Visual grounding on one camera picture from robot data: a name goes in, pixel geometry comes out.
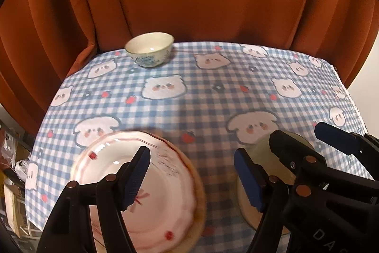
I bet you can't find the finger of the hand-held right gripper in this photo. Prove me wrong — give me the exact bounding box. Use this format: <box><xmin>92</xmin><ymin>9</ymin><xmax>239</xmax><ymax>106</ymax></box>
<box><xmin>269</xmin><ymin>130</ymin><xmax>328</xmax><ymax>182</ymax></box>
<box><xmin>314</xmin><ymin>122</ymin><xmax>379</xmax><ymax>178</ymax></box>

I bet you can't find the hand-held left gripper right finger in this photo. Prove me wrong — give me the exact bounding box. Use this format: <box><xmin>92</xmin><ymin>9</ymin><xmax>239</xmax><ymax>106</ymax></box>
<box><xmin>234</xmin><ymin>148</ymin><xmax>315</xmax><ymax>253</ymax></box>

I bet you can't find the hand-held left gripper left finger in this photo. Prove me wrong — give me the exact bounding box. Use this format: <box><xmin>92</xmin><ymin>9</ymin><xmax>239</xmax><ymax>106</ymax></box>
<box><xmin>36</xmin><ymin>146</ymin><xmax>151</xmax><ymax>253</ymax></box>

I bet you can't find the blue floral bowl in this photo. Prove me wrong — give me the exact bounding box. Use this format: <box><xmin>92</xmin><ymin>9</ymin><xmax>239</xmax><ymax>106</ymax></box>
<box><xmin>124</xmin><ymin>32</ymin><xmax>175</xmax><ymax>68</ymax></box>
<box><xmin>236</xmin><ymin>131</ymin><xmax>322</xmax><ymax>237</ymax></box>

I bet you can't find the pink red-rimmed plate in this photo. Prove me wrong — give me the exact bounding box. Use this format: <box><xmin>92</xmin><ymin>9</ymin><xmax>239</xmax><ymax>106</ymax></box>
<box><xmin>71</xmin><ymin>130</ymin><xmax>199</xmax><ymax>253</ymax></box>

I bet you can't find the blue checked bear tablecloth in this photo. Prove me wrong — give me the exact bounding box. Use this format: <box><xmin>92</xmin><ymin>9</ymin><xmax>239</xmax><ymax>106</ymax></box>
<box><xmin>25</xmin><ymin>42</ymin><xmax>369</xmax><ymax>253</ymax></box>

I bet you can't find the clear plastic bag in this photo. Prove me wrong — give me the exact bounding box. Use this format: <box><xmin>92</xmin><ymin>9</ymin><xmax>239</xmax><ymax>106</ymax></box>
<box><xmin>14</xmin><ymin>160</ymin><xmax>31</xmax><ymax>181</ymax></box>

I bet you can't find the wooden furniture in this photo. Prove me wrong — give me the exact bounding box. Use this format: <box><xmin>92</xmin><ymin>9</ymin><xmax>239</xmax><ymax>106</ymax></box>
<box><xmin>2</xmin><ymin>176</ymin><xmax>40</xmax><ymax>239</ymax></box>

